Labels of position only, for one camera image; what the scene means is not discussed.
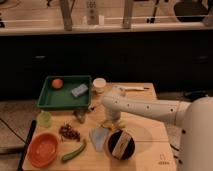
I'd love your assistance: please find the white cup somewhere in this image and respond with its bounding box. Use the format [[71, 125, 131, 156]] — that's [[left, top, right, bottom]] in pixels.
[[93, 78, 106, 93]]

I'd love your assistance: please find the brown grape bunch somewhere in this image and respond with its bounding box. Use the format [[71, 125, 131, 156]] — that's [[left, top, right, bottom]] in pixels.
[[59, 124, 80, 141]]

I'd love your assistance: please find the grey blue sponge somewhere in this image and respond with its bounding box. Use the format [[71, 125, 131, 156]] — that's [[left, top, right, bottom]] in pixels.
[[71, 84, 88, 98]]

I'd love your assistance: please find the wooden block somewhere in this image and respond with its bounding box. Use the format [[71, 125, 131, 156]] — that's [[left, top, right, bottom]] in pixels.
[[112, 132, 131, 159]]

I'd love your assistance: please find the grey blue cloth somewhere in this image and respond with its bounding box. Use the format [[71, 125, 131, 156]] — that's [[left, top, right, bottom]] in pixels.
[[89, 127, 109, 152]]

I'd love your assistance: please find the green cucumber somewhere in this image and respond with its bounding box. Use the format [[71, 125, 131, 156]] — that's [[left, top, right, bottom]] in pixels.
[[61, 139, 87, 163]]

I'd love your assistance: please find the orange fruit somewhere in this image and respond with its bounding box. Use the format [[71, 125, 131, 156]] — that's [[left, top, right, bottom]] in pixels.
[[52, 78, 63, 89]]

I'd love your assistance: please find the orange bowl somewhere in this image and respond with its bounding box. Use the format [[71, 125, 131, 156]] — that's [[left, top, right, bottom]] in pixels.
[[27, 133, 59, 168]]

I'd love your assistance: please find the yellow banana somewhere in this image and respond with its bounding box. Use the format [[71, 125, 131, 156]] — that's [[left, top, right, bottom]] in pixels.
[[101, 121, 126, 130]]

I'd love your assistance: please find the metal cup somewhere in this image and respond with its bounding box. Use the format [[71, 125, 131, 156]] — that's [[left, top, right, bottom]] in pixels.
[[74, 109, 87, 124]]

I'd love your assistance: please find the light green plastic cup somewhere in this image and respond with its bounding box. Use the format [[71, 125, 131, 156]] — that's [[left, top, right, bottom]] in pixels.
[[37, 111, 52, 128]]

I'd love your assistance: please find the green plastic tray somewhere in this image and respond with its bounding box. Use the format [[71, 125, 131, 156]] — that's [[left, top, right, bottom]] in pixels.
[[37, 75, 92, 110]]

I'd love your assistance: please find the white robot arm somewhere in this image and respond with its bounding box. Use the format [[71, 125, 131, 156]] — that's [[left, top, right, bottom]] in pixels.
[[102, 86, 213, 171]]

